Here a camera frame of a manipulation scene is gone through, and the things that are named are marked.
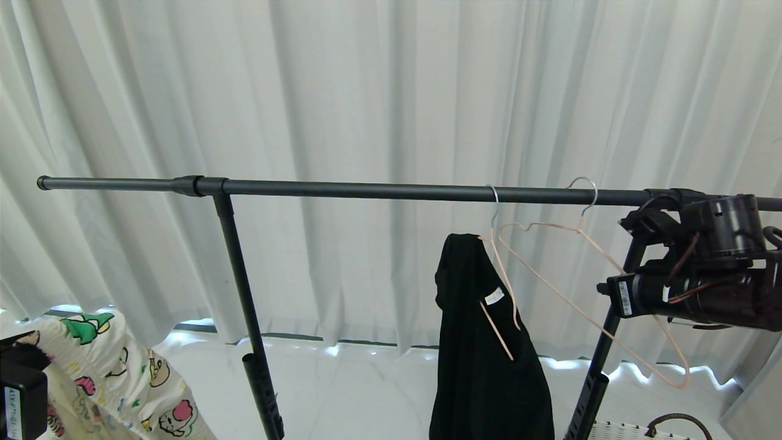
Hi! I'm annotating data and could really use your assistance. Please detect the black garment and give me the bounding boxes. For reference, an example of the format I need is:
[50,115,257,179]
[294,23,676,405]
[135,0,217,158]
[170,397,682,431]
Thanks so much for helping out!
[429,233,555,440]

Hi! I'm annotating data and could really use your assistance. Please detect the white laundry basket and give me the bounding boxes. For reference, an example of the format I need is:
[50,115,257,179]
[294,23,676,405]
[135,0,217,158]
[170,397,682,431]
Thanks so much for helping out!
[586,413,714,440]

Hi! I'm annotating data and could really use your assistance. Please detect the white curtain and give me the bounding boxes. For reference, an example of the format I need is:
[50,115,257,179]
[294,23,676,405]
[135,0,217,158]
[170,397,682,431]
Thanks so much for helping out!
[0,0,782,387]

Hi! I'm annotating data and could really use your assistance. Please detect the cream printed garment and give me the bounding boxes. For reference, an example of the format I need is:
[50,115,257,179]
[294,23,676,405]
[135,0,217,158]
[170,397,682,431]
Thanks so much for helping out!
[9,310,218,440]

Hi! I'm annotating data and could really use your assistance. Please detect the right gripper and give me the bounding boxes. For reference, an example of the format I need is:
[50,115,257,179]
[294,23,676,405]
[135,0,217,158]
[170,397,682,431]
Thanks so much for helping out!
[607,273,692,318]

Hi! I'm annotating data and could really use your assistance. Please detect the window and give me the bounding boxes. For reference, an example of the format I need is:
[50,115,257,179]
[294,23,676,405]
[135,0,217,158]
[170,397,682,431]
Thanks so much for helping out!
[43,304,217,334]

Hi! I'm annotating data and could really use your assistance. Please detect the black clothes rack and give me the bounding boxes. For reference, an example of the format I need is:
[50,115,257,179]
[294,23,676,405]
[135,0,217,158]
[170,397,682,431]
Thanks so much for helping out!
[37,175,782,440]

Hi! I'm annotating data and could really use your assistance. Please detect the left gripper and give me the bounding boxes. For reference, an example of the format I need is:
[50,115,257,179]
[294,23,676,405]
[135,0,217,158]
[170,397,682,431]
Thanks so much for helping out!
[0,361,49,440]

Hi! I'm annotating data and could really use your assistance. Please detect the pink clothes hanger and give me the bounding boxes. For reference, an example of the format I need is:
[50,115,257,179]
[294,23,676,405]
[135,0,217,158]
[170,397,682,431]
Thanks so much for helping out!
[497,177,691,390]
[478,185,522,362]

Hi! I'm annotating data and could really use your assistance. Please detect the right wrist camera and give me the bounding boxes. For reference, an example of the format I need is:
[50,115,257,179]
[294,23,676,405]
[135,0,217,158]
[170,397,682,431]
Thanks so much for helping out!
[618,194,688,276]

